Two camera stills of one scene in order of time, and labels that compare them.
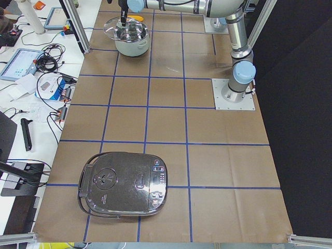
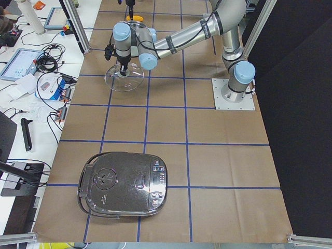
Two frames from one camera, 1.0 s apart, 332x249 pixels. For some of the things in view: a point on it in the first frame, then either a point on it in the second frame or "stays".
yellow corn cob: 137,17 stays
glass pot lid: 135,30 -> 115,81
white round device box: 55,87 stays
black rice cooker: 113,184 stays
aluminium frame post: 76,26 stays
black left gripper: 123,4 -> 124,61
